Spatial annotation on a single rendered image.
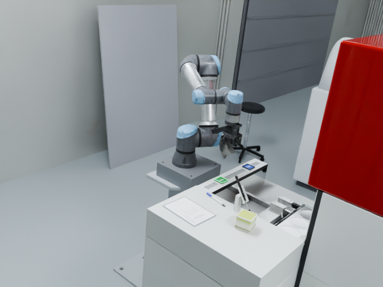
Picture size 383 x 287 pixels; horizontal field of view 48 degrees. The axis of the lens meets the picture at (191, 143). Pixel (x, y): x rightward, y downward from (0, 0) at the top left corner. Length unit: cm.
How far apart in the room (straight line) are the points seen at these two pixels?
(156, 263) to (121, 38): 267
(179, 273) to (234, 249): 32
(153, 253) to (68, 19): 263
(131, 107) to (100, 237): 156
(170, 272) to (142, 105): 276
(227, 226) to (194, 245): 18
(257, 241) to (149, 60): 302
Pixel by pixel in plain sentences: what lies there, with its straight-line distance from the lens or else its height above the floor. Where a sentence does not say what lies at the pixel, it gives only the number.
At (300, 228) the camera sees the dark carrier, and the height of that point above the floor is 90.
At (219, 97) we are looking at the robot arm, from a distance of 216.
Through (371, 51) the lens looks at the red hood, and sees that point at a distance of 163.
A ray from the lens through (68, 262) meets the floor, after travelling 323.
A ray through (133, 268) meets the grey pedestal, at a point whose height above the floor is 2.
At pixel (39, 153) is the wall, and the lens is 434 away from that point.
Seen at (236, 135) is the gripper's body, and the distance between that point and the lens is 214.
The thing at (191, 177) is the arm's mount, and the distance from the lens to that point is 241.
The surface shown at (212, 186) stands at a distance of 225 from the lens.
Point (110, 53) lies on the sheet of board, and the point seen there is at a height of 114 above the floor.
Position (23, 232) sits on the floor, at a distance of 356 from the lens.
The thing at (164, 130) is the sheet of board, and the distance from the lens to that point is 485.
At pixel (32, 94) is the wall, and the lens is 410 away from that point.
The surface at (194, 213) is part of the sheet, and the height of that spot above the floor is 97.
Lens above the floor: 203
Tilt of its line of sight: 23 degrees down
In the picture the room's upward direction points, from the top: 6 degrees clockwise
